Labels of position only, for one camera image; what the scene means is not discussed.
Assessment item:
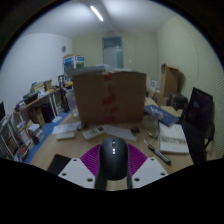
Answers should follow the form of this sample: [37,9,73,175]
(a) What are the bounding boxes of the blue book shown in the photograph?
[144,104,180,128]

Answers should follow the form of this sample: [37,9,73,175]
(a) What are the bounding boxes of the tall open cardboard box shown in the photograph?
[159,63,181,98]

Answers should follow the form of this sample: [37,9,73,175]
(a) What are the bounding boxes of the white paper sheet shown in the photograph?
[101,124,138,142]

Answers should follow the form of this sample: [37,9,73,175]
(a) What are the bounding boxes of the white thick book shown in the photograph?
[158,122,190,155]

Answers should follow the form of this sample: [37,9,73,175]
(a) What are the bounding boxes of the ceiling tube light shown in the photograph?
[89,4,105,23]

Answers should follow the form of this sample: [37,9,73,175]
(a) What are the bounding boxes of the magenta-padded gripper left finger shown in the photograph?
[57,143,108,191]

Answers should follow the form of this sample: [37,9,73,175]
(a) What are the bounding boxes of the clear plastic container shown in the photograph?
[143,114,160,134]

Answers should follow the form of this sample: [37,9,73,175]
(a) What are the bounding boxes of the dark computer monitor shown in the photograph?
[185,87,214,132]

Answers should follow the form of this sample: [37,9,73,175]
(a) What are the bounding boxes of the black computer mouse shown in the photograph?
[97,136,130,183]

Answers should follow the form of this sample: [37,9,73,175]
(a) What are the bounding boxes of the blue and white carton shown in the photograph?
[62,54,86,75]

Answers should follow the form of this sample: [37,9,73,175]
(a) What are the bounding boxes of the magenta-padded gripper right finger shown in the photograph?
[125,143,169,190]

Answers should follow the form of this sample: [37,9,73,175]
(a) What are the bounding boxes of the large brown cardboard box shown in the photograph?
[71,68,148,127]

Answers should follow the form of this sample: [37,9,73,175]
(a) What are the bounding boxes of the black mouse pad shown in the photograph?
[46,153,73,176]

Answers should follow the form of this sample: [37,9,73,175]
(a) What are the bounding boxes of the cluttered white shelf unit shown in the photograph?
[0,79,65,163]

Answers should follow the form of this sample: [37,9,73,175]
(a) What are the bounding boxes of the grey glass-panel door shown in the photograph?
[101,35,124,70]

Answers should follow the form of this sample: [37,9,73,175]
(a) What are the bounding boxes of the white remote control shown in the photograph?
[81,125,106,141]

